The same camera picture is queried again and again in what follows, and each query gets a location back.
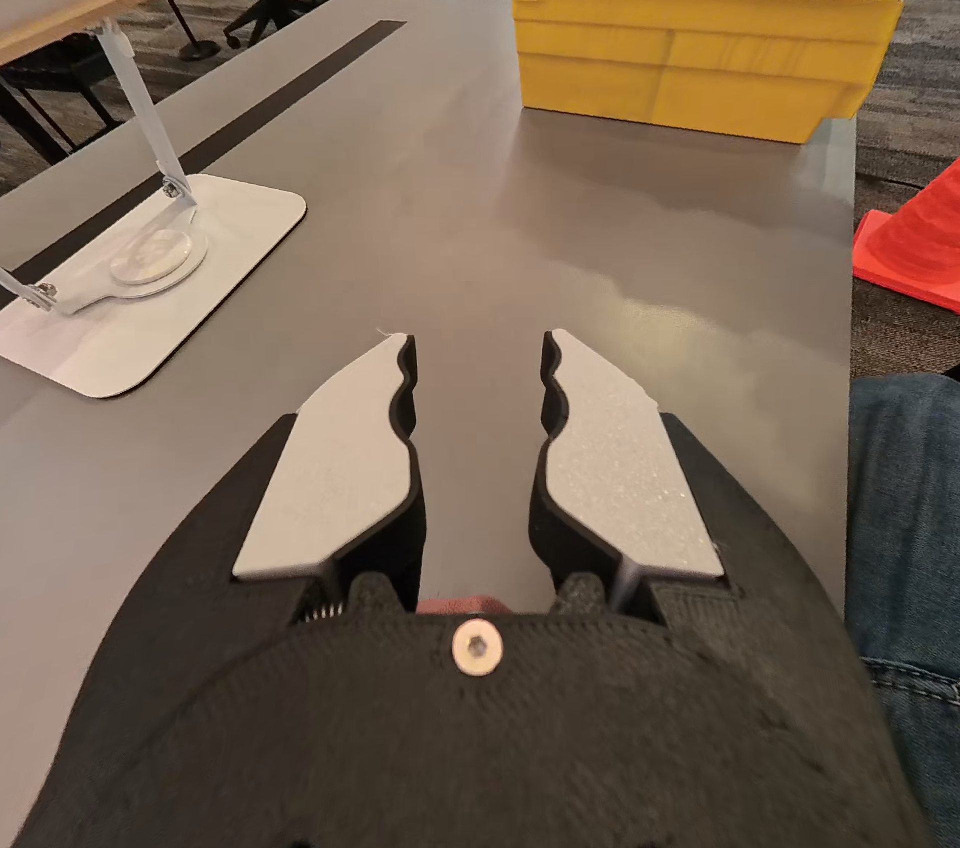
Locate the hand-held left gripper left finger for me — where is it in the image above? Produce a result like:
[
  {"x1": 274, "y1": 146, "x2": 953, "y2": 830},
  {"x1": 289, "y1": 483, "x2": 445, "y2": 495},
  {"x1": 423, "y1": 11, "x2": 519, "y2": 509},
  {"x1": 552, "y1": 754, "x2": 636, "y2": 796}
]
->
[{"x1": 231, "y1": 332, "x2": 427, "y2": 613}]

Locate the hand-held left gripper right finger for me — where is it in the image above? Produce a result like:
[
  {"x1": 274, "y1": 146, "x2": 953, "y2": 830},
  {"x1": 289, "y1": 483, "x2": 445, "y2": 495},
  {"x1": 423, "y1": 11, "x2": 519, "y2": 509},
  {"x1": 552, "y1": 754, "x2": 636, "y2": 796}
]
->
[{"x1": 528, "y1": 328, "x2": 726, "y2": 611}]

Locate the yellow plastic bin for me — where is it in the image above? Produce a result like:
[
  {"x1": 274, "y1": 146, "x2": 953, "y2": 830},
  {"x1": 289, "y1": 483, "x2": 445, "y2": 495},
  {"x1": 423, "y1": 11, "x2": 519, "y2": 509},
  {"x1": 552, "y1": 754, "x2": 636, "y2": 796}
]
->
[{"x1": 506, "y1": 0, "x2": 903, "y2": 146}]

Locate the person's jeans leg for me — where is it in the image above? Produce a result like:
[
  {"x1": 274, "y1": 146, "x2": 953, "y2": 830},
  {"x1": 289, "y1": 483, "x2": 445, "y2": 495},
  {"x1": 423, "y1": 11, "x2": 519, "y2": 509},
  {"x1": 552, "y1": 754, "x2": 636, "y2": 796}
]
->
[{"x1": 846, "y1": 374, "x2": 960, "y2": 848}]

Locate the orange traffic cone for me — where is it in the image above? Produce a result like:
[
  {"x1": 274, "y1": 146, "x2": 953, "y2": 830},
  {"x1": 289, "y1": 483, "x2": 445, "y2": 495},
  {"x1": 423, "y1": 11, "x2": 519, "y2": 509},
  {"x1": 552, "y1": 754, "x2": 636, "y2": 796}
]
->
[{"x1": 851, "y1": 157, "x2": 960, "y2": 317}]

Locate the black floor stand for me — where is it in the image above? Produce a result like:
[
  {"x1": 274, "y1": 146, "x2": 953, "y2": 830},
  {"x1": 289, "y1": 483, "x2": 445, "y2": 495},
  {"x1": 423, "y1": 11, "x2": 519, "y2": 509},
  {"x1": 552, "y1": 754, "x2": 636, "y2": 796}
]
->
[{"x1": 161, "y1": 0, "x2": 222, "y2": 63}]

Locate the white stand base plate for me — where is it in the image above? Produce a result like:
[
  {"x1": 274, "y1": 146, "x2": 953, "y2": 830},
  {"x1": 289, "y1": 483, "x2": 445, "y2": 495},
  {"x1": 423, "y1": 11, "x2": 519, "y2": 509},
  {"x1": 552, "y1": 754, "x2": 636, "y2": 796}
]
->
[{"x1": 0, "y1": 16, "x2": 309, "y2": 401}]

